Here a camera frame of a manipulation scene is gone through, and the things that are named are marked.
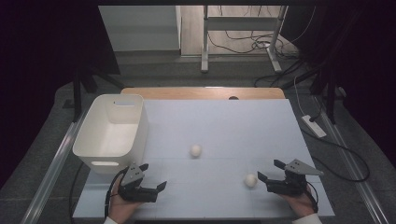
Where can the white metal desk frame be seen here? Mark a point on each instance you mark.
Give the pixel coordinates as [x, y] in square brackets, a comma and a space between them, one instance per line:
[205, 46]

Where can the aluminium rail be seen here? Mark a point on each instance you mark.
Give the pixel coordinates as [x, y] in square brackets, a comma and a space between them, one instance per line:
[358, 180]
[53, 174]

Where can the person's left hand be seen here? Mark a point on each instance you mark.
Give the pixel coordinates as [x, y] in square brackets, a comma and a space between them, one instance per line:
[121, 209]

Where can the person's right hand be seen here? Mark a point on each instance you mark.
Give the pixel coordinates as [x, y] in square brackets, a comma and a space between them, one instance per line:
[299, 204]

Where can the white plastic bin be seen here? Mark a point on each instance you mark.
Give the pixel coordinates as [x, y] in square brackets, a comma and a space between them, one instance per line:
[109, 140]

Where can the white power strip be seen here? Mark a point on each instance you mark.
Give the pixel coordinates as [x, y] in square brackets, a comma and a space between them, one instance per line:
[313, 126]

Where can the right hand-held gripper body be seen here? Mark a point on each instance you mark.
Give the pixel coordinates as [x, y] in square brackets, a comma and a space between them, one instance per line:
[292, 183]

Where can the white ball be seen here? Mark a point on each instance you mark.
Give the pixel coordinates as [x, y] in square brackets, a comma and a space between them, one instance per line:
[250, 180]
[195, 150]

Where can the black tripod stand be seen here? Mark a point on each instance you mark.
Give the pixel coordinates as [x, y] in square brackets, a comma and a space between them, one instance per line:
[77, 93]

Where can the black curtain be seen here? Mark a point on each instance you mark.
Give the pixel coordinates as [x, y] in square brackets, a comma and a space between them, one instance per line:
[37, 62]
[367, 62]

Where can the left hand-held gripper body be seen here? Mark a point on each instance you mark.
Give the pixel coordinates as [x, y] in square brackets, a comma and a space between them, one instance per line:
[134, 179]

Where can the black metal stand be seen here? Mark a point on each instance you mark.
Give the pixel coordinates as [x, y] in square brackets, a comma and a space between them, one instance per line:
[330, 99]

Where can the white cabinet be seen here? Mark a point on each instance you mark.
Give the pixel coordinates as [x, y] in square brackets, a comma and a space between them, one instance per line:
[140, 28]

